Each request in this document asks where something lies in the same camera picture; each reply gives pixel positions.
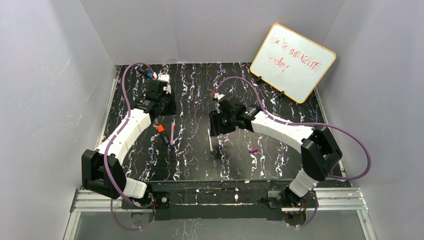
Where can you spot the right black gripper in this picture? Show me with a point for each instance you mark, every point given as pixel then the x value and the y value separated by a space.
pixel 216 124

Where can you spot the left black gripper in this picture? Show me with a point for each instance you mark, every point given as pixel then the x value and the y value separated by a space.
pixel 166 108

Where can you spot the pink pen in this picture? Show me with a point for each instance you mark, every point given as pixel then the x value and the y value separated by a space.
pixel 172 132

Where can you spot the white pen green tip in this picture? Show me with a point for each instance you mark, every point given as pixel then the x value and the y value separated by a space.
pixel 210 141

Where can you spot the black marker orange tip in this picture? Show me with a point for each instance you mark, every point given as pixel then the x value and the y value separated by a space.
pixel 164 136

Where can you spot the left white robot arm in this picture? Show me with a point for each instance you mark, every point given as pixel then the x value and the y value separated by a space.
pixel 101 168

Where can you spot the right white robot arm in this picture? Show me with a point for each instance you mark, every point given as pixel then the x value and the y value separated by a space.
pixel 317 146

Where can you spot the blue capped black marker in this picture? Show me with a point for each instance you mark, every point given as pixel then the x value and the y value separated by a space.
pixel 151 75

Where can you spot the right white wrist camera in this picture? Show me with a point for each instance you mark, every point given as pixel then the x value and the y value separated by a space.
pixel 217 96

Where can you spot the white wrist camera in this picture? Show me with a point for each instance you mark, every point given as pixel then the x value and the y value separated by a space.
pixel 164 78
pixel 217 96

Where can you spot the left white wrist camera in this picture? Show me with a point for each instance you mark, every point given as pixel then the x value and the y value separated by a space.
pixel 164 78

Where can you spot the white whiteboard orange frame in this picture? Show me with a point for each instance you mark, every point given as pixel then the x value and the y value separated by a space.
pixel 291 63

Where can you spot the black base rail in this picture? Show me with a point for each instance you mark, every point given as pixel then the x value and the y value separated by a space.
pixel 174 200

